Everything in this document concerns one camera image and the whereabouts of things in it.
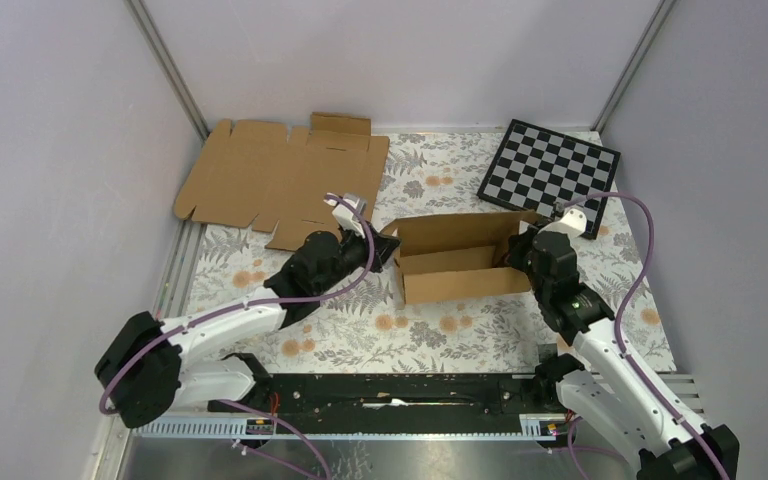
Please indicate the black base rail bar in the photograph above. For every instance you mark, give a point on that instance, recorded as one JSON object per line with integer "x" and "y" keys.
{"x": 493, "y": 404}

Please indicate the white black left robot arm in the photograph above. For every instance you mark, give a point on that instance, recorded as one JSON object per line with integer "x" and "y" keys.
{"x": 154, "y": 365}

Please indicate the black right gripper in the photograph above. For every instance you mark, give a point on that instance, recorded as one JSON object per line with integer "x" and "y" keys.
{"x": 515, "y": 245}

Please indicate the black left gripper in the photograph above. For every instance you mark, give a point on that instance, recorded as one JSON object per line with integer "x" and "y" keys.
{"x": 383, "y": 247}

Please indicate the black white checkerboard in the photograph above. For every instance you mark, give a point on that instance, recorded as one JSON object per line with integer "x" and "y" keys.
{"x": 539, "y": 169}

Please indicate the cardboard box sheet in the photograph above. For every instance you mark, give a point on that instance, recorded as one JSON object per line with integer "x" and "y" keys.
{"x": 450, "y": 257}

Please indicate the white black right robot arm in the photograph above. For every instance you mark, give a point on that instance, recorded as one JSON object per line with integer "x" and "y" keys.
{"x": 625, "y": 401}

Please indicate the lower flat cardboard sheet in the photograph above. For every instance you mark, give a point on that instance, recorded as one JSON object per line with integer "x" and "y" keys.
{"x": 273, "y": 179}

